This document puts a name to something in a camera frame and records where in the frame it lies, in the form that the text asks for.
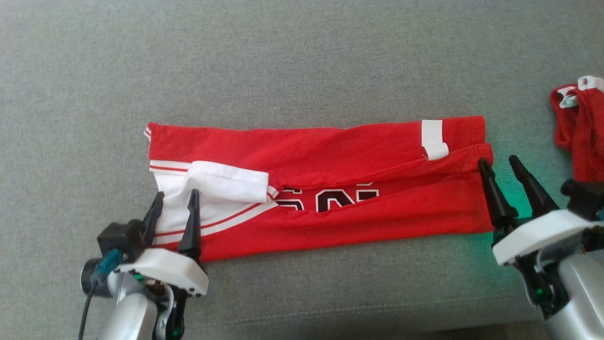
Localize red jersey with number print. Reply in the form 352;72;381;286
144;115;495;263

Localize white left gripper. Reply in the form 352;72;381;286
115;189;210;298

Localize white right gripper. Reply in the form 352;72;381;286
478;155;598;266

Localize black cable with blue plug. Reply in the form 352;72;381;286
78;250;124;340

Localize red shorts with white trim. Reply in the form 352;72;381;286
550;76;604;185

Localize yellow and grey sofa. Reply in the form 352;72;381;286
0;0;604;340

